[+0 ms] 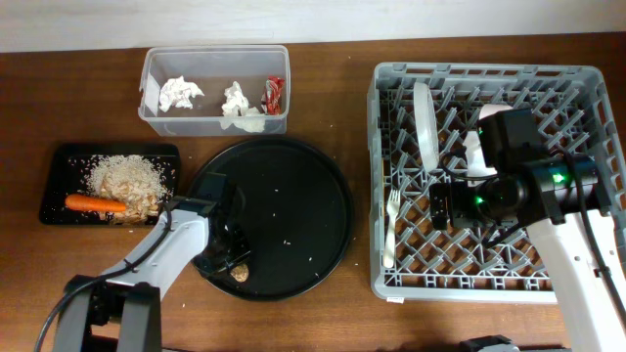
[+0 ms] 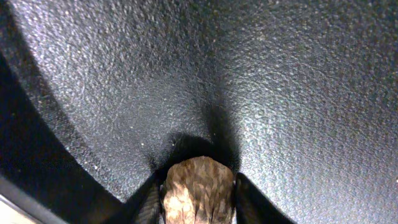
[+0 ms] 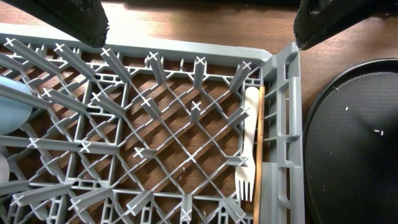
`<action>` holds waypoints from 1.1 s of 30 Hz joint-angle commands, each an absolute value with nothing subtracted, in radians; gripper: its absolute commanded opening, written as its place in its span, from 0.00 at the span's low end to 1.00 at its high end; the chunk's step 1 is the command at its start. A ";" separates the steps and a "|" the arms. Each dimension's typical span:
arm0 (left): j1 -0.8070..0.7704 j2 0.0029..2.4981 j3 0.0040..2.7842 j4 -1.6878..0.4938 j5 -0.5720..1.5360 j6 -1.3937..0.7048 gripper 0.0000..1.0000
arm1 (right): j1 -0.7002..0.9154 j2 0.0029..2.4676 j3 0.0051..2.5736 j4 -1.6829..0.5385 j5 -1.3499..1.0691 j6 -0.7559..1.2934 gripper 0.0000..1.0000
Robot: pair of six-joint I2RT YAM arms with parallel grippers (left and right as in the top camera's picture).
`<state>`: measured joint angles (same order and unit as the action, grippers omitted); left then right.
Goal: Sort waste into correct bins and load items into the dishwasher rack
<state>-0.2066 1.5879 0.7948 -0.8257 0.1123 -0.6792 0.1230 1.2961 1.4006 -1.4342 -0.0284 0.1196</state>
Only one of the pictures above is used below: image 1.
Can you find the clear plastic bin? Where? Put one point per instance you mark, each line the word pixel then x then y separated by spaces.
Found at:
pixel 213 68

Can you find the tissue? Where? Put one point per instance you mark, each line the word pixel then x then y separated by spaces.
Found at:
pixel 236 103
pixel 250 120
pixel 178 93

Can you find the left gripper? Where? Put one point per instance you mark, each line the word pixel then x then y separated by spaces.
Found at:
pixel 242 254

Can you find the orange carrot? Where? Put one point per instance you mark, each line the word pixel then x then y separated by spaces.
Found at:
pixel 83 203

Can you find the black rectangular tray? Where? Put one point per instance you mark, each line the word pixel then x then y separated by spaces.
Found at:
pixel 72 164

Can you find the pink bowl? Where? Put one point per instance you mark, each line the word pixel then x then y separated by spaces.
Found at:
pixel 490 109

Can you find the round black tray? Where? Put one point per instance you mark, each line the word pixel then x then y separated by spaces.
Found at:
pixel 296 212

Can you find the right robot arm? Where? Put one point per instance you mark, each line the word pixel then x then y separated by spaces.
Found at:
pixel 562 205

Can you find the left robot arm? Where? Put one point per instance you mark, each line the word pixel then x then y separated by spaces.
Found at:
pixel 120 310

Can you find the white plastic fork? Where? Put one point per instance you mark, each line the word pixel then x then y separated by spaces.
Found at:
pixel 392 210

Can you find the grey plate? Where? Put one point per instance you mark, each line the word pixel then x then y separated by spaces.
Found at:
pixel 426 129

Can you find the red snack wrapper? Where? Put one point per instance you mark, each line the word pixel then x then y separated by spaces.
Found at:
pixel 270 100

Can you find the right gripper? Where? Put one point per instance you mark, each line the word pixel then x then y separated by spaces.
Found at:
pixel 456 194

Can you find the peanut shells and rice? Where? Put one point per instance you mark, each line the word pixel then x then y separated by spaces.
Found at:
pixel 131 180

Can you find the grey dishwasher rack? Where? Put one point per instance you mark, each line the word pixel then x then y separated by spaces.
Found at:
pixel 572 110

